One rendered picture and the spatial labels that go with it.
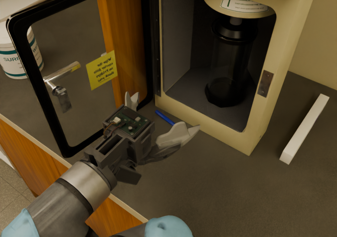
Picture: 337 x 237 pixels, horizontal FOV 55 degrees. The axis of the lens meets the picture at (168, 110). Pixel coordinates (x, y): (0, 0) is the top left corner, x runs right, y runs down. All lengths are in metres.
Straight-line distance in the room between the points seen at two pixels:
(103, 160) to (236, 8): 0.39
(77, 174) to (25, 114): 0.59
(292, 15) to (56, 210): 0.49
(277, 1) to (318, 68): 0.60
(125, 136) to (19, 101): 0.64
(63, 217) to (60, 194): 0.03
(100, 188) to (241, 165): 0.48
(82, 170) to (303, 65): 0.88
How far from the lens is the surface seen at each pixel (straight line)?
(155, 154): 0.57
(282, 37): 0.65
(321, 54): 1.16
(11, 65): 1.16
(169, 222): 0.41
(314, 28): 1.13
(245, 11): 0.69
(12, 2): 1.69
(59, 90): 0.71
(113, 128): 0.53
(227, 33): 0.76
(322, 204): 0.90
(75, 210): 0.50
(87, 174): 0.51
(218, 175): 0.86
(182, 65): 0.96
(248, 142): 0.87
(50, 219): 0.49
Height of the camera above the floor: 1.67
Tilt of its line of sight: 48 degrees down
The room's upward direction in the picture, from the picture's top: straight up
